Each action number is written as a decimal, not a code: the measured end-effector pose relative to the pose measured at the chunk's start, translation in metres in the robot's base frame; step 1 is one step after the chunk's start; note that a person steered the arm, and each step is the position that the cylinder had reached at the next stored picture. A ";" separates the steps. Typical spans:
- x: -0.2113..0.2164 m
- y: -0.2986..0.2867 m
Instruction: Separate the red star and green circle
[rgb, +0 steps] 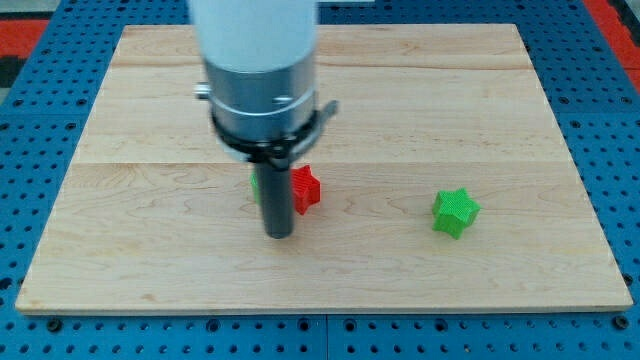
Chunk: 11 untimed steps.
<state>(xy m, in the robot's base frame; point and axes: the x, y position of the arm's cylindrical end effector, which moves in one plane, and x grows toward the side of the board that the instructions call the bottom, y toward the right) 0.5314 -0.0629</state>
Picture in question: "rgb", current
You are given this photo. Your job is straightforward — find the red star block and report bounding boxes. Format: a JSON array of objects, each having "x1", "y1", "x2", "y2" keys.
[{"x1": 291, "y1": 165, "x2": 321, "y2": 215}]

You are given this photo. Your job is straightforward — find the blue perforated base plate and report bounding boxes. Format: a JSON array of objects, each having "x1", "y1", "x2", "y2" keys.
[{"x1": 1, "y1": 0, "x2": 639, "y2": 359}]

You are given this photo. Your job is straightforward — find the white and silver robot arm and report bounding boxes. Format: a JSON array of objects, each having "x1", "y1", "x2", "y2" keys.
[{"x1": 188, "y1": 0, "x2": 338, "y2": 239}]

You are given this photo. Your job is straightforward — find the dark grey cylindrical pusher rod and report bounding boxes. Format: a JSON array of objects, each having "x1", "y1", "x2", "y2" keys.
[{"x1": 254, "y1": 163, "x2": 294, "y2": 239}]

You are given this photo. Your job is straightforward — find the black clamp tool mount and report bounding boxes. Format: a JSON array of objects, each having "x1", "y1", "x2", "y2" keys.
[{"x1": 210, "y1": 100, "x2": 339, "y2": 169}]

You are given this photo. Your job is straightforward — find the light wooden board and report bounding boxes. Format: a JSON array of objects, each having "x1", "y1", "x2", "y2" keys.
[{"x1": 15, "y1": 24, "x2": 633, "y2": 316}]

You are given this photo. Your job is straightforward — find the green circle block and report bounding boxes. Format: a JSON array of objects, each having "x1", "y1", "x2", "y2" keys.
[{"x1": 250, "y1": 172, "x2": 260, "y2": 204}]

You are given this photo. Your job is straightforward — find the green star block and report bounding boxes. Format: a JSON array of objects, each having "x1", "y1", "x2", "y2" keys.
[{"x1": 432, "y1": 188, "x2": 482, "y2": 240}]

